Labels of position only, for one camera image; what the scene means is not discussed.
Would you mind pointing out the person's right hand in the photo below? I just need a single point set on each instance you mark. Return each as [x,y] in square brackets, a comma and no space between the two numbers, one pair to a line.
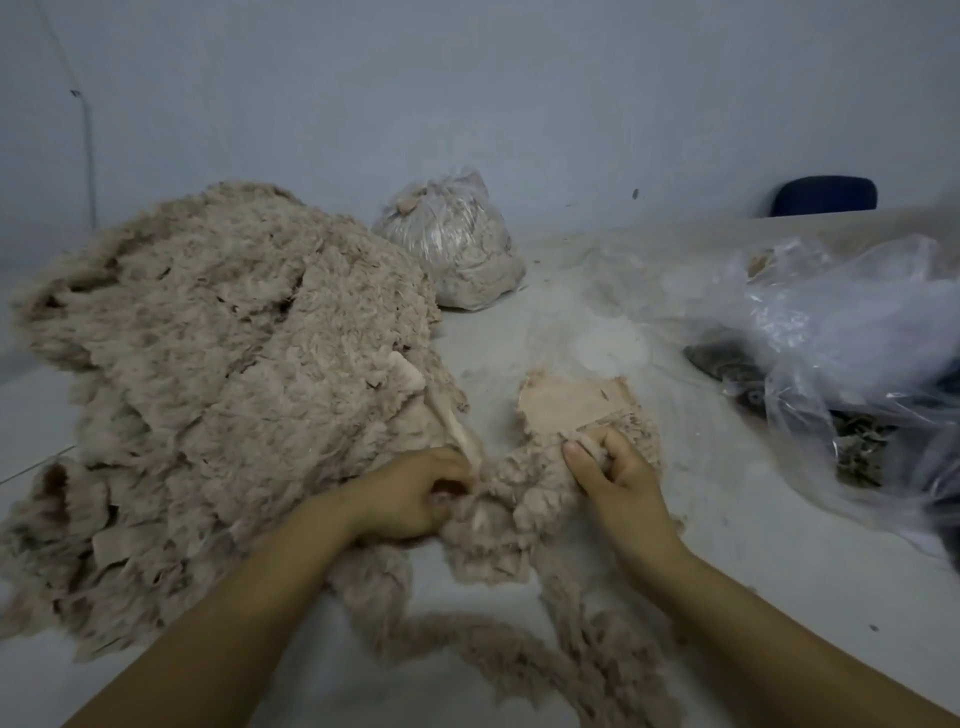
[623,503]

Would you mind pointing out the person's left hand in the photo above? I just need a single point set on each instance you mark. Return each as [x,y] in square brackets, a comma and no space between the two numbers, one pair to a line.
[398,495]

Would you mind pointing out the beige fabric piece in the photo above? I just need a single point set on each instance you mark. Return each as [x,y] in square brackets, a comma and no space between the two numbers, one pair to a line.
[518,503]

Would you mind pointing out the stack of sorted beige pieces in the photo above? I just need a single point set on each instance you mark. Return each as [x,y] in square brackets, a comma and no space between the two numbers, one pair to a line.
[578,402]

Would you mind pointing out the beige scrap strips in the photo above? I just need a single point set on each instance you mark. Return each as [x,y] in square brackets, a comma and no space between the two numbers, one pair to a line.
[495,653]

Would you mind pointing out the large pile beige fabric scraps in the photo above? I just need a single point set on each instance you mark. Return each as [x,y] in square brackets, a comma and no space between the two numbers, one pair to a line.
[225,390]

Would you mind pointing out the person's right forearm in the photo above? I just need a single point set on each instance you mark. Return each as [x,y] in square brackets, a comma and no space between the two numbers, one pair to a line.
[795,653]

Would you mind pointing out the person's left forearm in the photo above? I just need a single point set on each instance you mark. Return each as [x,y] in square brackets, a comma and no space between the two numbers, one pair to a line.
[210,630]

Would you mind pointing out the beige fur pile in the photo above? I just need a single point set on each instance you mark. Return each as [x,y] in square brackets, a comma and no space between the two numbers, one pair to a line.
[768,258]

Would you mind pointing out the clear bag of beige scraps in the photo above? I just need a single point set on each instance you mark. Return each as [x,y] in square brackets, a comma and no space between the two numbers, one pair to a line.
[453,240]

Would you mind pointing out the large clear plastic bag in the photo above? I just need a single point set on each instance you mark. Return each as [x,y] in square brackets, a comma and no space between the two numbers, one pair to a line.
[863,338]

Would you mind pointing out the blue chair back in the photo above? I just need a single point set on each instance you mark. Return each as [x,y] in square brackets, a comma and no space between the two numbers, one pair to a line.
[824,195]

